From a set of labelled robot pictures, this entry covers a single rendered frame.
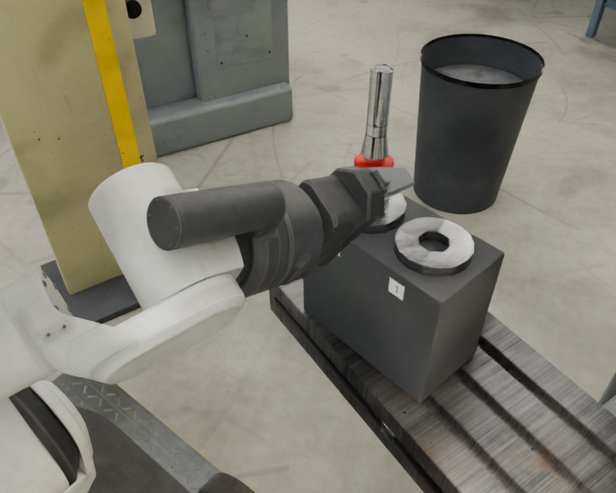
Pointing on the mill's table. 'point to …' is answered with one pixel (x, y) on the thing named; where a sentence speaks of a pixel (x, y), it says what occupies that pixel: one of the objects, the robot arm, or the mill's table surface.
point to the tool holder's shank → (377, 113)
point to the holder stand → (408, 295)
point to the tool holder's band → (373, 164)
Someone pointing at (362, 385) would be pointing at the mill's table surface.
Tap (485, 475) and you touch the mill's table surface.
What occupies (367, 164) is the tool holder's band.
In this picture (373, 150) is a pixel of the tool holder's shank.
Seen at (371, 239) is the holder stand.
